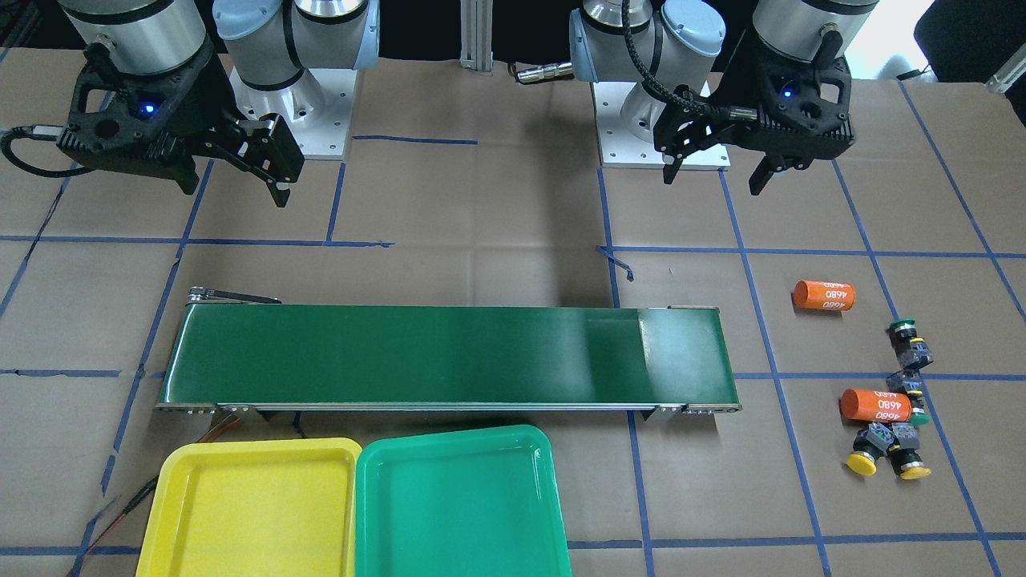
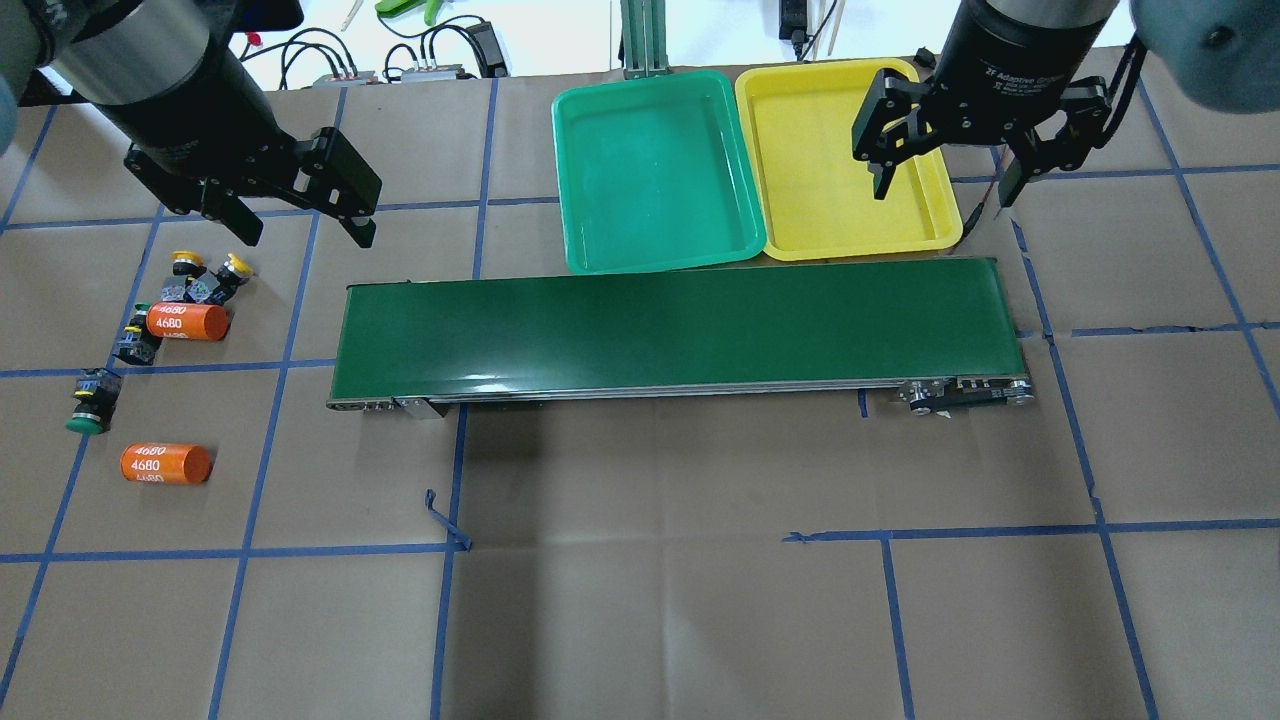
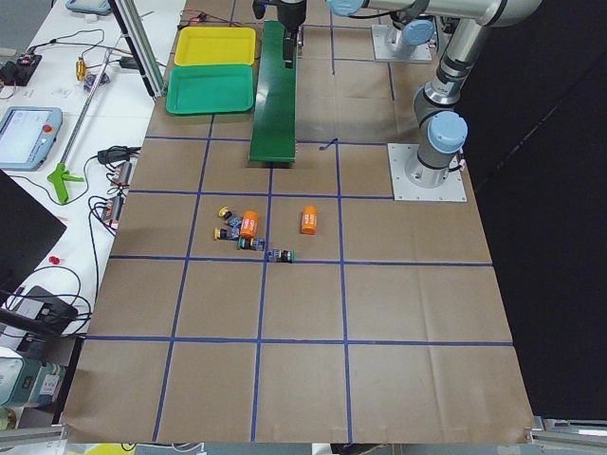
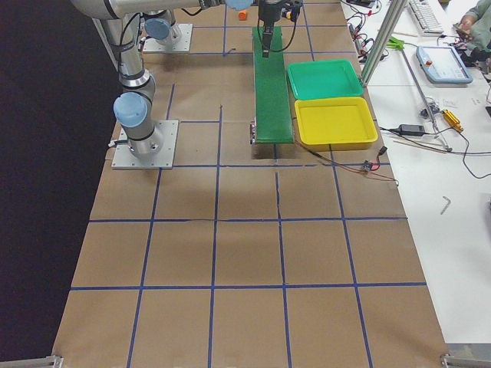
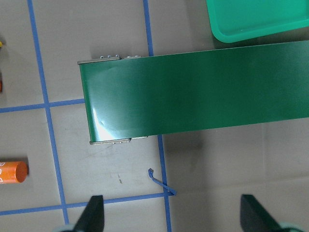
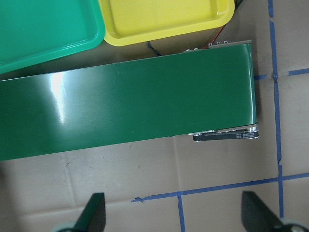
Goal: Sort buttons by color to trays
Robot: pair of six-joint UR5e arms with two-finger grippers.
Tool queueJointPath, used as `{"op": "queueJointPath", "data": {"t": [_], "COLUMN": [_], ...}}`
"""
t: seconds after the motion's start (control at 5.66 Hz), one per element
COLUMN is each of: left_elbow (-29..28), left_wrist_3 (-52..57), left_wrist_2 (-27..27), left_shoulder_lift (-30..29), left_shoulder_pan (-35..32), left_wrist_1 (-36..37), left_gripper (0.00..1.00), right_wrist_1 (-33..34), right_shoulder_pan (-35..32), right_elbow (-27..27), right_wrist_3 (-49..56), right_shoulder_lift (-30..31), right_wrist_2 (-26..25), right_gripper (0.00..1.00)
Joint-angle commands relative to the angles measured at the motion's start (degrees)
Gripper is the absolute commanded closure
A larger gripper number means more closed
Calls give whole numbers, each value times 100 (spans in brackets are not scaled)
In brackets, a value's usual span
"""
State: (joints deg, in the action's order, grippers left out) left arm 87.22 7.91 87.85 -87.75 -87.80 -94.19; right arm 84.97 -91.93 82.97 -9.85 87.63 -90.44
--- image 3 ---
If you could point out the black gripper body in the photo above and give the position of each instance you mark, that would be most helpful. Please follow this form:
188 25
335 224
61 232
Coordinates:
289 13

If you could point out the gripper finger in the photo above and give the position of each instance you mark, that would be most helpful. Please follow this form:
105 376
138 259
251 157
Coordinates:
289 47

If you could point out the orange battery cell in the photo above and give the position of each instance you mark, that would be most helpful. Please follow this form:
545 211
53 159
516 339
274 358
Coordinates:
249 224
309 220

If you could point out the green push button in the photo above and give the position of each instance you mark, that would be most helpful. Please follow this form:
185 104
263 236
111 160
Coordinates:
254 244
281 256

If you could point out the green conveyor belt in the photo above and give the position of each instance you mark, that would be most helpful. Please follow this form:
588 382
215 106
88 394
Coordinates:
273 136

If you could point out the yellow plastic tray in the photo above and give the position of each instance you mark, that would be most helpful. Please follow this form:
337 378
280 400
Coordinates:
215 45

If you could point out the green plastic tray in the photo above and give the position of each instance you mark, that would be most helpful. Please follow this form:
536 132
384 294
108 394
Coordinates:
210 89

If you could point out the brass cylinder connector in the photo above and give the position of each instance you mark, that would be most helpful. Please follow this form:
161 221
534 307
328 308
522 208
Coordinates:
80 69

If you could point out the black power adapter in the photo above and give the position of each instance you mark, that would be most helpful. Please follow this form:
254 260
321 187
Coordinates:
116 154

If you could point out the orange relay module upper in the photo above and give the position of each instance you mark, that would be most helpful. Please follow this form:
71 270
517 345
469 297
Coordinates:
121 175

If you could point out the orange relay module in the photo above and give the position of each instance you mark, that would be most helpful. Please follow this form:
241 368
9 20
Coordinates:
121 175
112 209

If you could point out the orange relay module lower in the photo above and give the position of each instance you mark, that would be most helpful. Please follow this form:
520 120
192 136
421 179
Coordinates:
112 209

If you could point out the teach pendant tablet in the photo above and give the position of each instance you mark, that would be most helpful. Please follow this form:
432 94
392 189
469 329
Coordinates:
27 136

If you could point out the black monitor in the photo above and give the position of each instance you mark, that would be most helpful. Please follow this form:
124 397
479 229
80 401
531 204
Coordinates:
28 232

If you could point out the black device box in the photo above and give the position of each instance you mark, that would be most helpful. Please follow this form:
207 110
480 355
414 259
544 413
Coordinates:
40 313

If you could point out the teal equipment box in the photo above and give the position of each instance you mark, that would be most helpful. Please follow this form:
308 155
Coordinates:
27 382

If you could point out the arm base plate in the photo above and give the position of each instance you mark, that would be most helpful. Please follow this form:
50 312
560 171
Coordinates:
391 47
427 189

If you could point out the aluminium frame post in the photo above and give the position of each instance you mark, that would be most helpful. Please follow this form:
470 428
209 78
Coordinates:
132 30

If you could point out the green handled reach grabber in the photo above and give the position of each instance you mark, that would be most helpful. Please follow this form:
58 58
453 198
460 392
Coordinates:
61 174

